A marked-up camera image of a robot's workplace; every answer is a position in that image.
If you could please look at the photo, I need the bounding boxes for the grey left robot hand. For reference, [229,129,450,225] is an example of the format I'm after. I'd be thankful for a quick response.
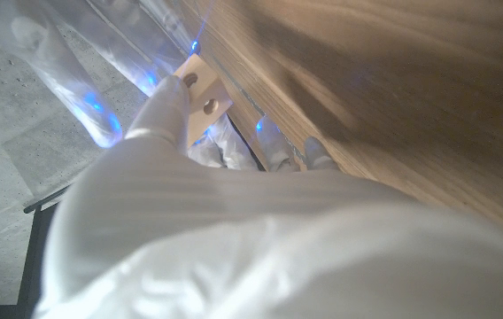
[32,74,503,319]

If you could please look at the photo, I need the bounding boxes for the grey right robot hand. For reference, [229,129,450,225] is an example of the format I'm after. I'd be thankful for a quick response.
[0,0,203,150]

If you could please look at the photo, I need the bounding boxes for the small wooden block with holes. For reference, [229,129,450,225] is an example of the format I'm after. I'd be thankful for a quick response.
[172,52,234,147]

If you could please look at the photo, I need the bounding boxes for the black backdrop stand pole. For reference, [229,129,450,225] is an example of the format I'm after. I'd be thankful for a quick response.
[23,184,72,214]

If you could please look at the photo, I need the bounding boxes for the black backdrop curtain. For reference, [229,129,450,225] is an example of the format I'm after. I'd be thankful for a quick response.
[0,206,58,319]

